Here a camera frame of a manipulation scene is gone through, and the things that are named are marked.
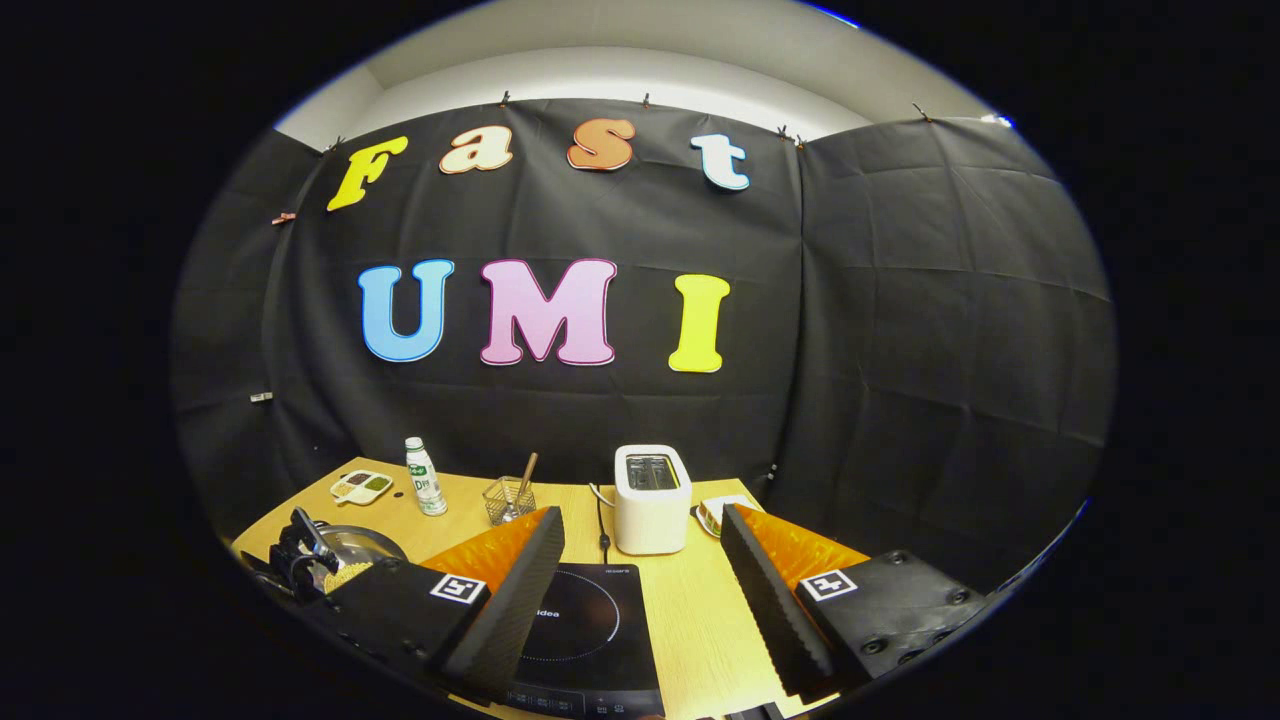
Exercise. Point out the wooden stick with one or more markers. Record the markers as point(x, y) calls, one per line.
point(527, 470)

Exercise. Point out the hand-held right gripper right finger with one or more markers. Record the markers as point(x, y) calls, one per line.
point(775, 610)

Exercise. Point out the white divided bean dish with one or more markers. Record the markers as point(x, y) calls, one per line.
point(362, 487)

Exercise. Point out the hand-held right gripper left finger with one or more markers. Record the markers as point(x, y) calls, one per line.
point(510, 620)

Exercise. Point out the small white plate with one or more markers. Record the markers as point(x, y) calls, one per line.
point(706, 520)

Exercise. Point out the white drink bottle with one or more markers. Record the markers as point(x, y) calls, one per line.
point(428, 490)

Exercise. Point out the black induction cooktop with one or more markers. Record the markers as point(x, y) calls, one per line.
point(600, 630)

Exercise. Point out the pile of yellow soybeans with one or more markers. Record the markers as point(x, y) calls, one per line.
point(350, 576)

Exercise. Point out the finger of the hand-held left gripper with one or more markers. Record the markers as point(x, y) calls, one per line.
point(278, 572)

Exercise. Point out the clear utensil holder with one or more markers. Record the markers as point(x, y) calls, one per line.
point(505, 505)

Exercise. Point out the white toaster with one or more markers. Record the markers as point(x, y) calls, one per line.
point(650, 525)

